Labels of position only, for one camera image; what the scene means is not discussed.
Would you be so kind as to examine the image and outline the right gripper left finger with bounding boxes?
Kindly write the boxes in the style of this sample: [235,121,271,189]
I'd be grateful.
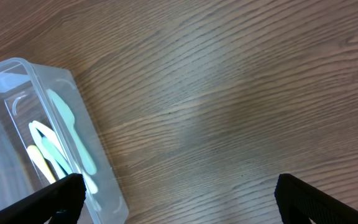
[0,173,86,224]

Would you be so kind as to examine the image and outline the grey blue plastic knife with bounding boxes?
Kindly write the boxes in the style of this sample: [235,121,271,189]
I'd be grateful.
[31,121,68,176]

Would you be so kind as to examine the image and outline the right clear plastic container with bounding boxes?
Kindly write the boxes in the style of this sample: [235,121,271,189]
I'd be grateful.
[0,58,129,223]

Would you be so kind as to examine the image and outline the cream plastic knife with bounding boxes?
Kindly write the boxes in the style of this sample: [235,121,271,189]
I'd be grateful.
[26,145,56,184]

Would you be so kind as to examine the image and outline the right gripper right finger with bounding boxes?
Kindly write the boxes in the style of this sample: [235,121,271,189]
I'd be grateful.
[274,174,358,224]

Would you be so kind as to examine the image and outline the pale blue plastic knife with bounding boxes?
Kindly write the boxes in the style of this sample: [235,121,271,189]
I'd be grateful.
[47,89,97,175]

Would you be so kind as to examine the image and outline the white plastic knife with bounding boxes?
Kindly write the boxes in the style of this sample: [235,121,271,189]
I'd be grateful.
[42,137,73,174]

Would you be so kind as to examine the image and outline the light blue plastic knife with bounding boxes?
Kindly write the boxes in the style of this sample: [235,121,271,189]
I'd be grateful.
[29,123,66,179]

